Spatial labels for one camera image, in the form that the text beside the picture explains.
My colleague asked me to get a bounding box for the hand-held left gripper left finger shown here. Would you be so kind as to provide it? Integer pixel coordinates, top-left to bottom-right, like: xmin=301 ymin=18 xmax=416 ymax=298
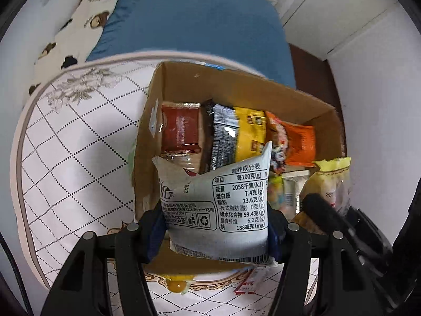
xmin=41 ymin=209 xmax=165 ymax=316

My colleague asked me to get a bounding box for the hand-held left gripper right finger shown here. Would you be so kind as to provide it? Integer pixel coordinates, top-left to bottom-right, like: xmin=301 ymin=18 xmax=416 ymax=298
xmin=266 ymin=202 xmax=365 ymax=316

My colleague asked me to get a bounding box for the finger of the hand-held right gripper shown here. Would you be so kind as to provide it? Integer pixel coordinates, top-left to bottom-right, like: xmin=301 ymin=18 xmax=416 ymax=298
xmin=302 ymin=194 xmax=360 ymax=238

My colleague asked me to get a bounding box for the clear yellow-edged biscuit packet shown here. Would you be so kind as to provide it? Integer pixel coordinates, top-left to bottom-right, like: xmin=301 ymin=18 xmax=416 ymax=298
xmin=299 ymin=156 xmax=352 ymax=218

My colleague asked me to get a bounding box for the plain white snack packet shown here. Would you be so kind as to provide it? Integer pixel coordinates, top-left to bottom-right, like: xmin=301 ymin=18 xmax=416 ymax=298
xmin=283 ymin=169 xmax=310 ymax=214

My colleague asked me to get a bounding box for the colourful candy packet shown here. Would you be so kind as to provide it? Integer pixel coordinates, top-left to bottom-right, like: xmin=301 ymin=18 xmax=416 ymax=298
xmin=267 ymin=174 xmax=286 ymax=211

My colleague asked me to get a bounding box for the silver white snack packet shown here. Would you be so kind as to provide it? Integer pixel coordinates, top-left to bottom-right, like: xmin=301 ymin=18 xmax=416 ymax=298
xmin=151 ymin=141 xmax=277 ymax=267

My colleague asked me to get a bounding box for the orange panda print packet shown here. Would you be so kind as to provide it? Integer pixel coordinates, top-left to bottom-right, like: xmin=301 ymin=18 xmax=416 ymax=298
xmin=270 ymin=140 xmax=290 ymax=175

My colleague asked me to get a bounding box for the orange snack packet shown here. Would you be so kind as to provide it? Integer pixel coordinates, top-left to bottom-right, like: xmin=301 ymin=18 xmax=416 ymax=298
xmin=265 ymin=110 xmax=317 ymax=168

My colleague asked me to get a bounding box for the dark red snack packet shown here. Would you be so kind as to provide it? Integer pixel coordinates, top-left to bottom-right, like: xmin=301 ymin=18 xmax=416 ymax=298
xmin=160 ymin=102 xmax=202 ymax=155

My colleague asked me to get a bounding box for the yellow and black snack packet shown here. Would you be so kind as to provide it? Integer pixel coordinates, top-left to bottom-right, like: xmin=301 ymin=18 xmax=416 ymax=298
xmin=233 ymin=106 xmax=268 ymax=162

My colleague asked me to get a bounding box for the cardboard box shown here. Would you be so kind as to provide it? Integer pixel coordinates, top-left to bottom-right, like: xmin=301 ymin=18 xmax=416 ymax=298
xmin=132 ymin=60 xmax=346 ymax=275

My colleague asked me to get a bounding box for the small yellow snack packet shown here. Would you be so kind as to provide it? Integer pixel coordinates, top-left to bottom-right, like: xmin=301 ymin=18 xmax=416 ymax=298
xmin=161 ymin=273 xmax=198 ymax=282

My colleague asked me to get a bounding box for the white and red strip packet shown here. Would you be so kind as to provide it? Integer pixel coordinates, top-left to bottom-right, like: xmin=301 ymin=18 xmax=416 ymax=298
xmin=233 ymin=266 xmax=268 ymax=295

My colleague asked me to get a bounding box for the clear braised egg packet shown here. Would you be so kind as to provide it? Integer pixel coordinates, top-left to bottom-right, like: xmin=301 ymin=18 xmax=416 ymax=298
xmin=166 ymin=278 xmax=193 ymax=295

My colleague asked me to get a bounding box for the white quilted floral mat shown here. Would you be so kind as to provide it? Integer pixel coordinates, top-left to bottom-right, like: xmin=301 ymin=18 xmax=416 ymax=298
xmin=11 ymin=51 xmax=287 ymax=316

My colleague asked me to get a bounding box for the white door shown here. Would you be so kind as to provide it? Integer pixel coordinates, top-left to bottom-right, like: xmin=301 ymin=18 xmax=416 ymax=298
xmin=279 ymin=0 xmax=400 ymax=55

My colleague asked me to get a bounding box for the blue bed sheet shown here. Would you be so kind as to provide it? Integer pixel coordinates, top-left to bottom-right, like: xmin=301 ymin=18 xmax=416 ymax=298
xmin=86 ymin=0 xmax=297 ymax=88

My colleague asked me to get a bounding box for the bear print pillow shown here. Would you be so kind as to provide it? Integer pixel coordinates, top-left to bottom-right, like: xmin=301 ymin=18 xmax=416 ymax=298
xmin=28 ymin=0 xmax=121 ymax=96

